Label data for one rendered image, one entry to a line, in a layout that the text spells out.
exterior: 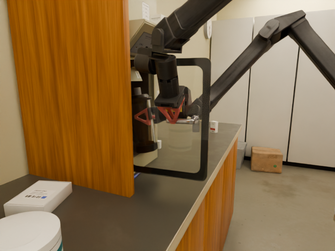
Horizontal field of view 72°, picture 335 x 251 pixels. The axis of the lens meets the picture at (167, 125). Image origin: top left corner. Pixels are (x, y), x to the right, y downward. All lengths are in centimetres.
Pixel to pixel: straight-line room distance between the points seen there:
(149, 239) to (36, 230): 28
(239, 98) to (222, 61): 64
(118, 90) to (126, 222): 38
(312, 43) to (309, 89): 292
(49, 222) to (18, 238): 5
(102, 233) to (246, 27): 355
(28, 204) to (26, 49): 54
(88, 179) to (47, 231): 47
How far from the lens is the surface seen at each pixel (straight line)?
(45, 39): 94
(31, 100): 102
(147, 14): 106
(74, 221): 74
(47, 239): 43
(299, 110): 384
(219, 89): 88
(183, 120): 70
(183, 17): 57
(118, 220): 71
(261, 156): 358
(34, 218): 50
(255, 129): 387
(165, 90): 64
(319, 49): 92
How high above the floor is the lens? 133
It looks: 12 degrees down
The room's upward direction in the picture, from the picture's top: straight up
